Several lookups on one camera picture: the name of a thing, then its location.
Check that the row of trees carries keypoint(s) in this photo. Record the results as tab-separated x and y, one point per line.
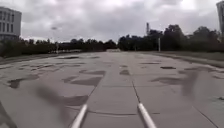
173	40

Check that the street lamp pole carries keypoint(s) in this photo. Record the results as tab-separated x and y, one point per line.
55	41

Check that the tall chimney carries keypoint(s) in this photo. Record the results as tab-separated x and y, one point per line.
147	29

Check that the robot's own part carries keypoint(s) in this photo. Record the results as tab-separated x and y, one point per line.
146	116
79	116

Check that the grey concrete slab plaza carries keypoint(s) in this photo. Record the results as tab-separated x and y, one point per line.
113	90

